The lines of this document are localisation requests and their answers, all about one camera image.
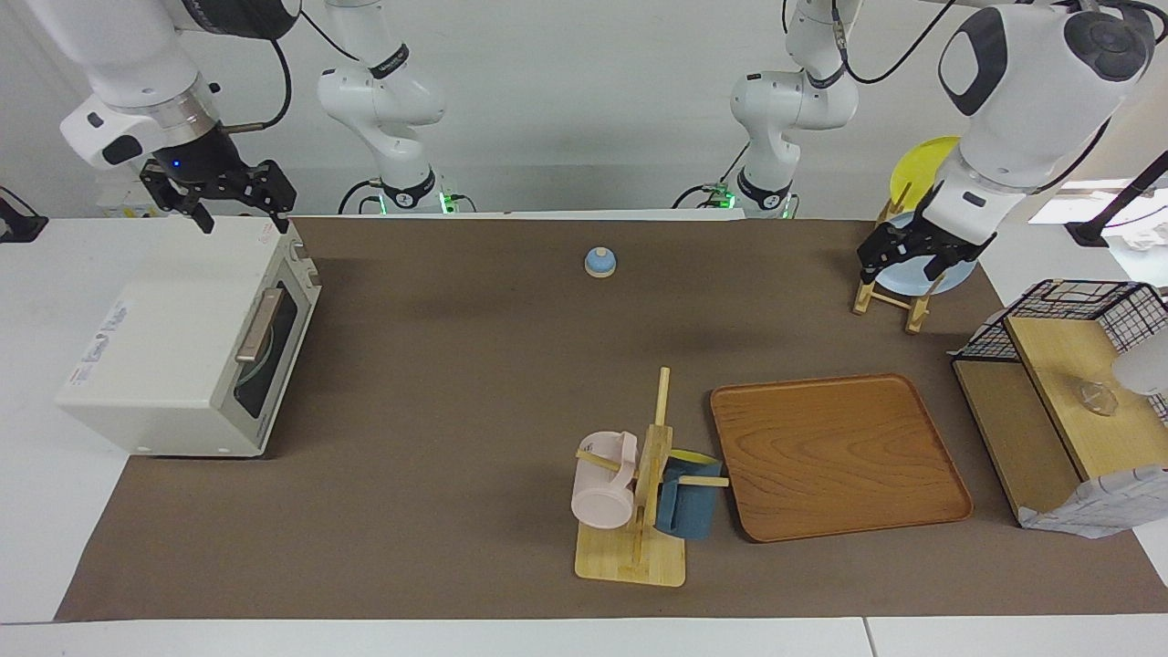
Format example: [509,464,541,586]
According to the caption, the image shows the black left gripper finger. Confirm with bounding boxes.
[856,224,902,287]
[922,245,970,283]

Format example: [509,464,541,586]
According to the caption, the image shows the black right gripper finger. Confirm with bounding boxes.
[141,162,216,235]
[237,159,298,235]

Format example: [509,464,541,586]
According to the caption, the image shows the glass oven door with handle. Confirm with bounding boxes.
[214,269,322,455]

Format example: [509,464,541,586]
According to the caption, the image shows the white toaster oven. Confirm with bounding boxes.
[55,216,322,459]

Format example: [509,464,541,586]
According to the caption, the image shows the light blue plate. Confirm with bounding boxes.
[878,212,979,297]

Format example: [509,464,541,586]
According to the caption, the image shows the wooden plate rack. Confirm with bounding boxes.
[851,181,945,335]

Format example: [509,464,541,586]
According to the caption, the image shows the yellow plate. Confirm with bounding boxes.
[890,136,964,213]

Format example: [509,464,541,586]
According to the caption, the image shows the black stand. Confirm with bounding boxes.
[1066,149,1168,249]

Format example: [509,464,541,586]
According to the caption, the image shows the black clamp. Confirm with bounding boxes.
[0,185,48,244]

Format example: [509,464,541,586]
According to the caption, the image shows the wooden two-level shelf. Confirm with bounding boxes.
[951,315,1168,528]

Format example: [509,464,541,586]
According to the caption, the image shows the white crumpled cloth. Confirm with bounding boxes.
[1104,219,1168,256]

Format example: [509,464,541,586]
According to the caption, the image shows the clear glass cup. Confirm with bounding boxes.
[1075,379,1120,417]

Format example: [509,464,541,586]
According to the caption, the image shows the brown wooden tray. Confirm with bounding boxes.
[710,372,974,544]

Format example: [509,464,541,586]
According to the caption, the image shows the white round object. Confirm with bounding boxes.
[1111,345,1168,422]

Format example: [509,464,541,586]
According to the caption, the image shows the brown paper table mat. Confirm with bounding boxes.
[55,216,1168,623]

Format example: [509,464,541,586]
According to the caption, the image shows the blue mug yellow inside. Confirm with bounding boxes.
[654,449,726,539]

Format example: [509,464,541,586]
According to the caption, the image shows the pink mug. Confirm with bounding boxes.
[571,431,640,530]

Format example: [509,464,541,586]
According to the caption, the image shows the wooden mug tree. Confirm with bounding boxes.
[575,367,731,588]

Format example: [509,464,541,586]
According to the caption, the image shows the black base cables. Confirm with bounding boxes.
[673,141,751,209]
[338,178,384,215]

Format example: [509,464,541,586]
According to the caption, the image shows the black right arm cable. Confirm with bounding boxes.
[219,36,294,136]

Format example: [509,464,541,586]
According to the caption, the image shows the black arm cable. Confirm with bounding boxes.
[219,36,294,136]
[835,0,959,86]

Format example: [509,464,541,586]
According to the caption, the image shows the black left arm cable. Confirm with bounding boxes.
[835,0,959,86]

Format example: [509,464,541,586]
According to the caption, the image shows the black wire basket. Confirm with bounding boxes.
[963,279,1168,422]

